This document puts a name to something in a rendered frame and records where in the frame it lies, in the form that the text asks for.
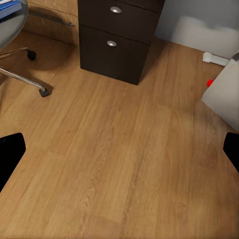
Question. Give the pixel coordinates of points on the folder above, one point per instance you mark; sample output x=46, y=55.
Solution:
x=8, y=8

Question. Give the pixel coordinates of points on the swivel chair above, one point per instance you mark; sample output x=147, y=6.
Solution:
x=10, y=28

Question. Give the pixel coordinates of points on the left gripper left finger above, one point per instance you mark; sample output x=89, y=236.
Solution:
x=12, y=148

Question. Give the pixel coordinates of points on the desktop computer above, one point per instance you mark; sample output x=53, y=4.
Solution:
x=222, y=95

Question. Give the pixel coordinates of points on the cabinet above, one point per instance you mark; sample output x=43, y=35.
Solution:
x=56, y=19
x=115, y=36

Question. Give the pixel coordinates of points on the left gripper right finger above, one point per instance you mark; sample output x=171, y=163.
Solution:
x=231, y=148

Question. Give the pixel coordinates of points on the desk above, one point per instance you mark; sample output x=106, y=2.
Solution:
x=208, y=57

